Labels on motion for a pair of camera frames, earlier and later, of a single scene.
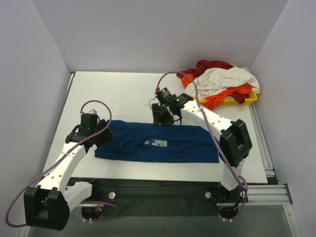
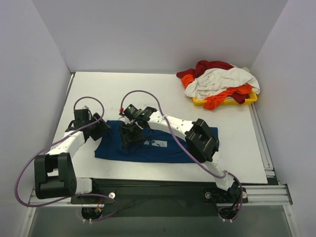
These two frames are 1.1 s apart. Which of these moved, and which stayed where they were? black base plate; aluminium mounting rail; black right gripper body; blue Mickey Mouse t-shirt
Moved: black right gripper body
Stayed: aluminium mounting rail; black base plate; blue Mickey Mouse t-shirt
